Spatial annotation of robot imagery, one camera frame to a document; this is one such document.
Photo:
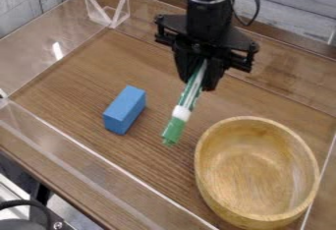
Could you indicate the blue foam block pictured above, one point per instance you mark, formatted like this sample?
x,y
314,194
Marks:
x,y
124,109

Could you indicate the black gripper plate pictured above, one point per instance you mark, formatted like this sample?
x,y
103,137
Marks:
x,y
232,51

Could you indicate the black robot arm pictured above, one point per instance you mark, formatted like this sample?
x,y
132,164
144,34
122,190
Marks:
x,y
208,17

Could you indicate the clear acrylic wall panel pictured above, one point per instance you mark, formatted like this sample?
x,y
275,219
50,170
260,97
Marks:
x,y
107,192

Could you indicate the brown wooden bowl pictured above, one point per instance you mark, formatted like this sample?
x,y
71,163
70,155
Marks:
x,y
256,172

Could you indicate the clear acrylic triangular bracket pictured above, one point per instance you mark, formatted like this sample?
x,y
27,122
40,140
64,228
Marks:
x,y
106,15

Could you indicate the green expo marker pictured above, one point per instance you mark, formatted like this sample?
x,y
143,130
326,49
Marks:
x,y
186,105

